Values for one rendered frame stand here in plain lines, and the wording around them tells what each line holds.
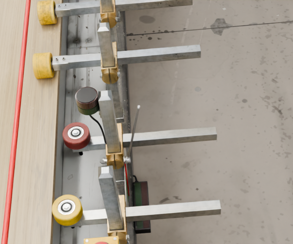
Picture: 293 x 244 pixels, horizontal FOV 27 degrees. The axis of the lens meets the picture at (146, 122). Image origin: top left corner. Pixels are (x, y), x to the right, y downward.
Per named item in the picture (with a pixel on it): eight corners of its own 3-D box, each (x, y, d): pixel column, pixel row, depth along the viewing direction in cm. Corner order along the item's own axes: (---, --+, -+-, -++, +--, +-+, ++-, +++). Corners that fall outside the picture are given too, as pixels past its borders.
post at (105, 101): (127, 185, 198) (110, 87, 160) (127, 194, 196) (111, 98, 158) (116, 186, 198) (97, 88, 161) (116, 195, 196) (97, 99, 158)
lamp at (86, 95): (107, 134, 178) (98, 85, 161) (107, 150, 175) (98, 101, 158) (87, 136, 178) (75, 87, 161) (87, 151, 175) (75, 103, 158)
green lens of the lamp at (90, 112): (100, 97, 165) (99, 92, 163) (100, 114, 161) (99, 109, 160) (78, 99, 165) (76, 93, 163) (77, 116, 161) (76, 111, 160)
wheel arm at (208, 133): (215, 133, 185) (215, 124, 182) (216, 142, 183) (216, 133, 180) (73, 144, 186) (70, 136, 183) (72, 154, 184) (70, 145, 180)
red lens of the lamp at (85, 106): (99, 91, 163) (97, 85, 161) (99, 108, 159) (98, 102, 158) (76, 93, 163) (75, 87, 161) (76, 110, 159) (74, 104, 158)
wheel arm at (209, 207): (219, 205, 170) (219, 198, 167) (220, 216, 168) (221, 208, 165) (64, 218, 171) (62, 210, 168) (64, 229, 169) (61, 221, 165)
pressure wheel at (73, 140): (94, 142, 189) (88, 119, 180) (94, 163, 184) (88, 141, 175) (68, 144, 189) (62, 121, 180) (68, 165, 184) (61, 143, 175)
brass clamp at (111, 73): (119, 52, 196) (117, 40, 192) (120, 83, 187) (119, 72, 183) (100, 53, 196) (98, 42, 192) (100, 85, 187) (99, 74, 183)
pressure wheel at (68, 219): (72, 209, 175) (65, 188, 166) (92, 223, 171) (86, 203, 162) (53, 229, 171) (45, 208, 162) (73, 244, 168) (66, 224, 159)
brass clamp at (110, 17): (117, 1, 211) (115, -10, 207) (118, 27, 203) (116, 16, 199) (100, 3, 211) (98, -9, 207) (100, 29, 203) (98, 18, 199)
